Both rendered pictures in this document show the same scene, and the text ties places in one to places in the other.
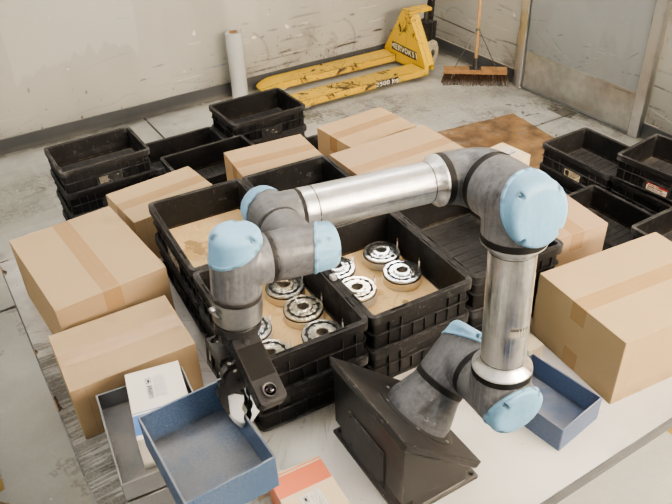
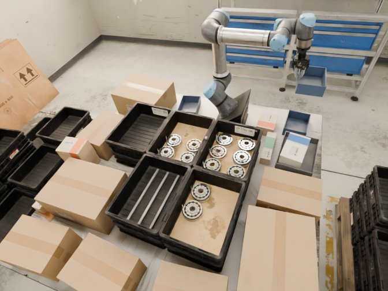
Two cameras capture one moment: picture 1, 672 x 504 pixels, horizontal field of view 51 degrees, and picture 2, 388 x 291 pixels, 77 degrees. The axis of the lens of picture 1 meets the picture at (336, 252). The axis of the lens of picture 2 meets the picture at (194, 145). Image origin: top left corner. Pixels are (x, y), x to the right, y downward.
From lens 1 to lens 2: 2.17 m
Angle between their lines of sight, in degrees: 83
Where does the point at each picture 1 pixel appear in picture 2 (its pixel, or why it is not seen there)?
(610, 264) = (137, 94)
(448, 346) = (219, 88)
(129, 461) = (310, 153)
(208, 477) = (312, 82)
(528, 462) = (209, 105)
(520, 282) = not seen: hidden behind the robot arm
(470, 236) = (130, 141)
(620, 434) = not seen: hidden behind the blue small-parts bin
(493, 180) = (222, 17)
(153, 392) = (295, 149)
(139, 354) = (287, 176)
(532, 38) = not seen: outside the picture
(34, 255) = (308, 282)
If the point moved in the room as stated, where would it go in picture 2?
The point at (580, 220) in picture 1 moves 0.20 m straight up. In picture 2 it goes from (105, 115) to (94, 93)
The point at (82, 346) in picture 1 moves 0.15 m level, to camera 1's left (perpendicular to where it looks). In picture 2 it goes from (308, 198) to (336, 219)
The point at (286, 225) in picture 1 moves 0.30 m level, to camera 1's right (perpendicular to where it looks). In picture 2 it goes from (288, 21) to (243, 7)
